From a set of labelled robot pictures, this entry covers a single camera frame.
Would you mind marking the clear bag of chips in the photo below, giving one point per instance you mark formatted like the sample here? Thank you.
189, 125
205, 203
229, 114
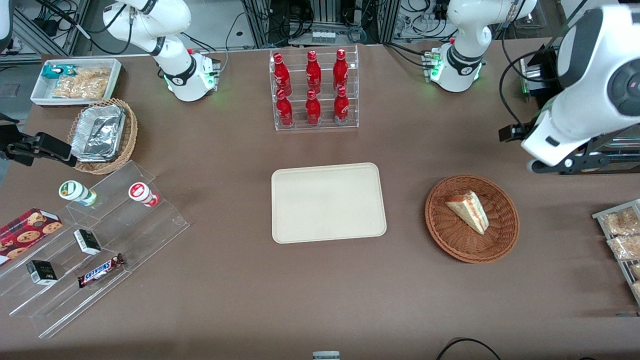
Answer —
85, 84

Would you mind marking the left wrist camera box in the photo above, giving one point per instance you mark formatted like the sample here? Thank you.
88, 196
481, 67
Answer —
514, 133

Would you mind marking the clear acrylic bottle rack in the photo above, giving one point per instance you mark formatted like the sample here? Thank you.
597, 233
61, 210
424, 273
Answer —
320, 127

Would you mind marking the clear acrylic stepped shelf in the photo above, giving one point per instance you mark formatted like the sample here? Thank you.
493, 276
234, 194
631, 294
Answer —
145, 235

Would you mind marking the brown wicker basket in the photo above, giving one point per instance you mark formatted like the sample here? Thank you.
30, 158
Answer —
450, 235

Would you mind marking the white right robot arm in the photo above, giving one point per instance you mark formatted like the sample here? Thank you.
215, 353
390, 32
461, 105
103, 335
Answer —
150, 20

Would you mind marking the clear bag of pastry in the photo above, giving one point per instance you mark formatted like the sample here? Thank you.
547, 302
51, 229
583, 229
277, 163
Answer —
625, 247
622, 221

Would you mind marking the red lid yogurt cup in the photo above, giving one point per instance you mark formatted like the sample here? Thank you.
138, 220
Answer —
141, 193

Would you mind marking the Snickers chocolate bar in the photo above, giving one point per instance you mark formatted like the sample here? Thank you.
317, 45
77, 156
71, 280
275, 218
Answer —
100, 270

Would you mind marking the green lid yogurt cup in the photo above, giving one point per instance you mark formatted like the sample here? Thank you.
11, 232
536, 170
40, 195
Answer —
75, 191

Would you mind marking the small black carton box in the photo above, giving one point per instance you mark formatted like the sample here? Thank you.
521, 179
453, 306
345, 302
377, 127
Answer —
87, 242
41, 272

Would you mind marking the triangle sandwich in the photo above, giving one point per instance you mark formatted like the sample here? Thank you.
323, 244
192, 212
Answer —
469, 210

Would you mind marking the red cola bottle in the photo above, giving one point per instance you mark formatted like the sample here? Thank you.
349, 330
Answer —
313, 109
313, 70
341, 106
284, 110
341, 69
281, 72

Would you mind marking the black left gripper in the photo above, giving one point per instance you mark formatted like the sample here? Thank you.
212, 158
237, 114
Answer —
509, 133

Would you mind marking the red tartan cookie box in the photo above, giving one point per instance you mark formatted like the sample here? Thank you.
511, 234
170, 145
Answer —
27, 230

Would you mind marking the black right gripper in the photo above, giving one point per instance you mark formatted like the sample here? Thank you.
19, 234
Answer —
9, 138

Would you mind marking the light tan wicker basket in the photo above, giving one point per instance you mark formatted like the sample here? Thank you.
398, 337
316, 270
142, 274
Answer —
131, 135

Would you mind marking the white rectangular snack bin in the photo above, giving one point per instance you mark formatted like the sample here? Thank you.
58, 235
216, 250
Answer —
42, 97

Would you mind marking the aluminium frame rack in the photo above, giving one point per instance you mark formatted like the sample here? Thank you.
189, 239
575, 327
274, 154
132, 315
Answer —
320, 15

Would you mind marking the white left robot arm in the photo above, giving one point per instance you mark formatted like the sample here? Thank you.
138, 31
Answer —
585, 75

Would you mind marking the teal snack packet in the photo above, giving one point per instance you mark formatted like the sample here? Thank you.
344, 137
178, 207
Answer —
55, 71

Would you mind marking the black electronics box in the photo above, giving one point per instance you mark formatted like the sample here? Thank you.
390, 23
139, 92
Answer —
540, 70

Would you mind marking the stack of foil trays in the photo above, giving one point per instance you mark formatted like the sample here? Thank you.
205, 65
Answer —
97, 132

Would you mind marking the beige plastic tray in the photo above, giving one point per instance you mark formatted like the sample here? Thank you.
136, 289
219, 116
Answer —
327, 202

